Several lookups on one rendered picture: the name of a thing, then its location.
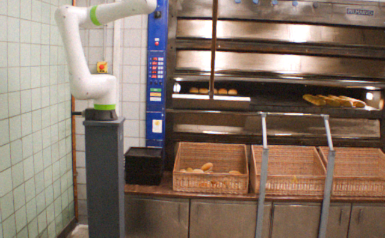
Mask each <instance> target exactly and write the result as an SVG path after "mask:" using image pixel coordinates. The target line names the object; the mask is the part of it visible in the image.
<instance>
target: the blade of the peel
mask: <svg viewBox="0 0 385 238"><path fill-rule="evenodd" d="M249 105H250V98H246V97H217V96H214V99H209V96H201V95H186V94H173V108H175V109H209V110H227V111H248V109H249ZM246 118H247V115H221V114H189V113H174V123H175V124H194V125H208V126H235V127H245V122H246Z"/></svg>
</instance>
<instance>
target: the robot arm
mask: <svg viewBox="0 0 385 238"><path fill-rule="evenodd" d="M156 5H157V3H156V0H124V1H119V2H112V3H106V4H102V5H94V6H91V7H88V8H84V7H76V6H74V7H73V6H71V5H62V6H60V7H58V8H57V9H56V11H55V17H54V20H55V22H56V24H57V27H58V30H59V33H60V36H61V39H62V44H63V48H64V52H65V55H66V63H67V68H68V73H69V81H70V92H71V94H72V96H73V97H75V98H76V99H79V100H87V99H93V108H85V110H82V111H72V115H81V116H82V117H85V120H95V121H102V122H106V121H114V120H118V116H117V114H116V104H117V79H116V77H115V76H112V75H91V74H90V72H89V69H88V66H87V63H86V60H85V57H84V51H83V48H82V44H81V39H80V35H79V34H80V33H79V27H81V28H86V29H91V28H94V27H97V26H101V25H106V24H108V23H109V22H113V21H115V20H119V19H122V18H126V17H129V16H136V15H147V14H151V13H152V12H154V10H155V9H156Z"/></svg>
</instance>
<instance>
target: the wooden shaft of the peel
mask: <svg viewBox="0 0 385 238"><path fill-rule="evenodd" d="M217 14H218V0H213V6H212V34H211V63H210V78H209V90H210V91H213V90H214V78H215V57H216V45H217Z"/></svg>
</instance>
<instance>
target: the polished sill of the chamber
mask: <svg viewBox="0 0 385 238"><path fill-rule="evenodd" d="M249 109H250V110H267V111H300V112H315V113H331V114H360V115H382V112H383V110H380V109H357V108H326V107H310V106H277V105H249Z"/></svg>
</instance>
